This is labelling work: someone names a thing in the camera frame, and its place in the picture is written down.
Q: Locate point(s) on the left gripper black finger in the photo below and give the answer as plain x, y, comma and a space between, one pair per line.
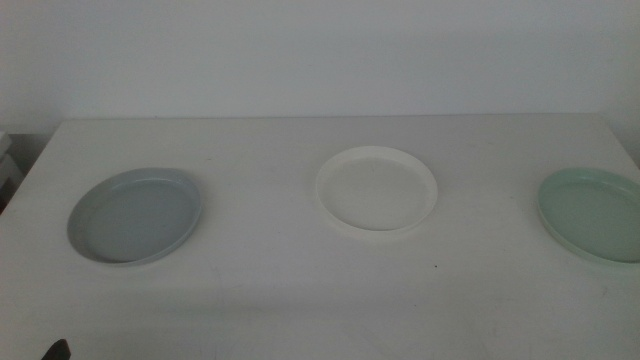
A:
57, 351

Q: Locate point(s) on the pale green shallow bowl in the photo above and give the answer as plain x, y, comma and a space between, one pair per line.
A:
592, 215

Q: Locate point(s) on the white shallow bowl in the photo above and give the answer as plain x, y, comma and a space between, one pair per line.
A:
376, 192

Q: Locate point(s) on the grey shallow bowl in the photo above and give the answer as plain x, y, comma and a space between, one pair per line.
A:
137, 220

